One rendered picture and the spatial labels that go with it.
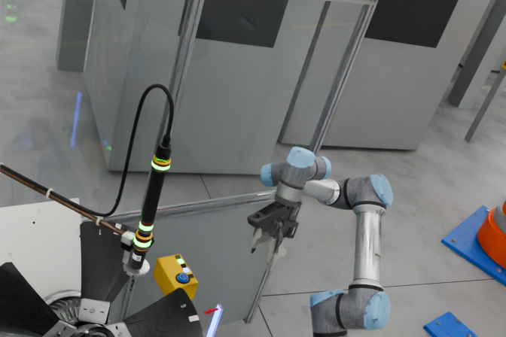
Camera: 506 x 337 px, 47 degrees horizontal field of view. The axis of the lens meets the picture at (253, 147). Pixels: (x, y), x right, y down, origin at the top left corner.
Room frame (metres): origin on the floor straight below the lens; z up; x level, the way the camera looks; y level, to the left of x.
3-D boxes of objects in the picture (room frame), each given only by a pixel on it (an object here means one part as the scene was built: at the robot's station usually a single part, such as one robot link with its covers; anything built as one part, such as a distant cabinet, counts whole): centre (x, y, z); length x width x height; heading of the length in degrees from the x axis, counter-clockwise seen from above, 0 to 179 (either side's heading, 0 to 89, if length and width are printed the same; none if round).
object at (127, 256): (1.20, 0.21, 1.50); 0.09 x 0.07 x 0.10; 76
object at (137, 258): (1.19, 0.20, 1.66); 0.04 x 0.04 x 0.46
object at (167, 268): (1.65, 0.13, 1.02); 0.16 x 0.10 x 0.11; 41
